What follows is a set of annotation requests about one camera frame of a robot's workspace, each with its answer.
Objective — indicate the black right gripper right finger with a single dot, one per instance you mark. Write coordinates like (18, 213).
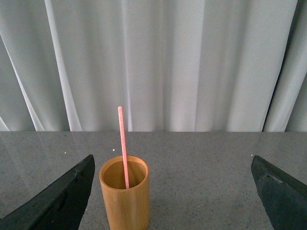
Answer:
(283, 196)

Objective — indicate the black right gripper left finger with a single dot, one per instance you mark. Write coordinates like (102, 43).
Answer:
(60, 206)

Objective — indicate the pink chopstick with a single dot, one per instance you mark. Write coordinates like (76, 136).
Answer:
(123, 145)

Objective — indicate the bamboo chopstick holder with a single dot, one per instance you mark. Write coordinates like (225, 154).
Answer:
(126, 208)

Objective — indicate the white curtain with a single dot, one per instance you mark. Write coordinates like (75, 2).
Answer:
(173, 65)

